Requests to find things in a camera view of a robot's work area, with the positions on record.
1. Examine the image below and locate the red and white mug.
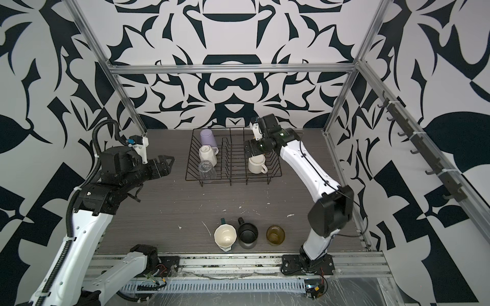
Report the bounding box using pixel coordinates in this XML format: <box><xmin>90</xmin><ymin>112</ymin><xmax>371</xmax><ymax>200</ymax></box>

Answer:
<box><xmin>248</xmin><ymin>154</ymin><xmax>268</xmax><ymax>174</ymax></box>

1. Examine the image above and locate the black wire dish rack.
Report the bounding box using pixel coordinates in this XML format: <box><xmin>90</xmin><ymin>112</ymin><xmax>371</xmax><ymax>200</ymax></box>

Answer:
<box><xmin>185</xmin><ymin>127</ymin><xmax>282</xmax><ymax>186</ymax></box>

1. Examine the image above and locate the clear glass cup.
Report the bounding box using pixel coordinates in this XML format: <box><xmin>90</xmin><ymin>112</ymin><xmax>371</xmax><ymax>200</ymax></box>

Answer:
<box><xmin>198</xmin><ymin>160</ymin><xmax>217</xmax><ymax>181</ymax></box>

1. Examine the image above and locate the white ceramic mug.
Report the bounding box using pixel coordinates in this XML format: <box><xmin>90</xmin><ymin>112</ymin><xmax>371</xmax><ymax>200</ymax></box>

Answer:
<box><xmin>199</xmin><ymin>145</ymin><xmax>219</xmax><ymax>167</ymax></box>

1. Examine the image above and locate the lavender plastic cup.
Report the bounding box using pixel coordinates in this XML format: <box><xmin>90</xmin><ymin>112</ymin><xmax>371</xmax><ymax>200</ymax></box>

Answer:
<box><xmin>200</xmin><ymin>129</ymin><xmax>218</xmax><ymax>148</ymax></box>

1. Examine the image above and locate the black mug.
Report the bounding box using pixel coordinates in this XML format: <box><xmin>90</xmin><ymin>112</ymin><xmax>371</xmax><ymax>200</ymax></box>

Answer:
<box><xmin>237</xmin><ymin>218</ymin><xmax>259</xmax><ymax>249</ymax></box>

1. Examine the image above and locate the cream mug green handle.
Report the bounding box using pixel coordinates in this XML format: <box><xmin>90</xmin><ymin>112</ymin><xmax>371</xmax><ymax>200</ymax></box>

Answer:
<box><xmin>214</xmin><ymin>218</ymin><xmax>237</xmax><ymax>252</ymax></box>

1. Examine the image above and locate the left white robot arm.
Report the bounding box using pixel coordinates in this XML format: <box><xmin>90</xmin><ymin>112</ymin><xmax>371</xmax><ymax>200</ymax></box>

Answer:
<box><xmin>28</xmin><ymin>119</ymin><xmax>175</xmax><ymax>305</ymax></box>

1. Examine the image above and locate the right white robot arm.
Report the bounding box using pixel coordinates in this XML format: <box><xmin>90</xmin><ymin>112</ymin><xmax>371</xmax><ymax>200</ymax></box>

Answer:
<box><xmin>244</xmin><ymin>114</ymin><xmax>359</xmax><ymax>271</ymax></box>

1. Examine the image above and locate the olive green glass cup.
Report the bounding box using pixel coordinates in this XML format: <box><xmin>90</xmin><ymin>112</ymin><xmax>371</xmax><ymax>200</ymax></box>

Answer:
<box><xmin>266</xmin><ymin>225</ymin><xmax>285</xmax><ymax>246</ymax></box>

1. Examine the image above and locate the small green circuit board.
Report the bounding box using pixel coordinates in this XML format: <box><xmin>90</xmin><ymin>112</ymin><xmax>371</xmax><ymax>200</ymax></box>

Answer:
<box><xmin>304</xmin><ymin>278</ymin><xmax>329</xmax><ymax>300</ymax></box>

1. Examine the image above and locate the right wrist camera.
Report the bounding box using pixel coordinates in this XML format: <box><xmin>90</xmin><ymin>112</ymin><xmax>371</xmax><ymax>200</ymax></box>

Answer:
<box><xmin>250</xmin><ymin>117</ymin><xmax>263</xmax><ymax>141</ymax></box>

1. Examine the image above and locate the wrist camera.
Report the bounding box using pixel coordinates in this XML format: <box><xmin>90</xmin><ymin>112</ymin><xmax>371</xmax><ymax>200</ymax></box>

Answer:
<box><xmin>128</xmin><ymin>135</ymin><xmax>149</xmax><ymax>164</ymax></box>
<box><xmin>250</xmin><ymin>117</ymin><xmax>263</xmax><ymax>141</ymax></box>

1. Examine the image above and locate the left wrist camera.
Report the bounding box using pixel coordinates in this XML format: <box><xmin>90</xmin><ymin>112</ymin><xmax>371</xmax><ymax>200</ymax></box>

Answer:
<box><xmin>128</xmin><ymin>135</ymin><xmax>149</xmax><ymax>164</ymax></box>

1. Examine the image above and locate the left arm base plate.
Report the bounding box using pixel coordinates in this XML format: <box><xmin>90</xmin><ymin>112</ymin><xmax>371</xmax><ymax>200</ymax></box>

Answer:
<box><xmin>151</xmin><ymin>256</ymin><xmax>181</xmax><ymax>278</ymax></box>

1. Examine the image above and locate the white slotted cable duct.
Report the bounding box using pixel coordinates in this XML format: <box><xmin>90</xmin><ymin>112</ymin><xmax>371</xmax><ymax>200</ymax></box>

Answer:
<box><xmin>121</xmin><ymin>279</ymin><xmax>306</xmax><ymax>294</ymax></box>

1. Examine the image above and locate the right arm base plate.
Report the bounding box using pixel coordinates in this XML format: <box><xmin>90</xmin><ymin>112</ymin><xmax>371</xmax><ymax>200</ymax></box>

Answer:
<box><xmin>280</xmin><ymin>254</ymin><xmax>335</xmax><ymax>275</ymax></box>

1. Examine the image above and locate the wall hook rail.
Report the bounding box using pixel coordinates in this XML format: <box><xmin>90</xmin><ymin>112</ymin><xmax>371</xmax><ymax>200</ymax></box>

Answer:
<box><xmin>380</xmin><ymin>94</ymin><xmax>469</xmax><ymax>203</ymax></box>

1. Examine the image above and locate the aluminium frame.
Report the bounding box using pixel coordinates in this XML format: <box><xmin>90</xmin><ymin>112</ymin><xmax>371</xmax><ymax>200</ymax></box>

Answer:
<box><xmin>65</xmin><ymin>1</ymin><xmax>489</xmax><ymax>240</ymax></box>

